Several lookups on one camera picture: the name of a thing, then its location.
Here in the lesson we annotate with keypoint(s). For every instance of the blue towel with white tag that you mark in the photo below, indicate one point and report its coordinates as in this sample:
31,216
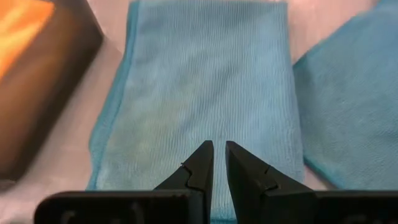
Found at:
202,77

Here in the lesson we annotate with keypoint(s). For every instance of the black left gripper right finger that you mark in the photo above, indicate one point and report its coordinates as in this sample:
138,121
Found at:
245,177

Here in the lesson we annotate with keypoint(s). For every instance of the white translucent table mat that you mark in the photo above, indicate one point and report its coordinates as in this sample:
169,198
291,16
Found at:
71,149

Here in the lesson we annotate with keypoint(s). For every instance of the blue microfiber towel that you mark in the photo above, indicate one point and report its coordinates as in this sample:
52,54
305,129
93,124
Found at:
351,93

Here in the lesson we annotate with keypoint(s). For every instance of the dark grey plastic bin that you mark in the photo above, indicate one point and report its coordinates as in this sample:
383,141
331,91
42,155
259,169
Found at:
46,109

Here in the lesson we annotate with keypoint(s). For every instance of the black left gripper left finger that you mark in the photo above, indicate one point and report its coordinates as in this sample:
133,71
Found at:
199,174

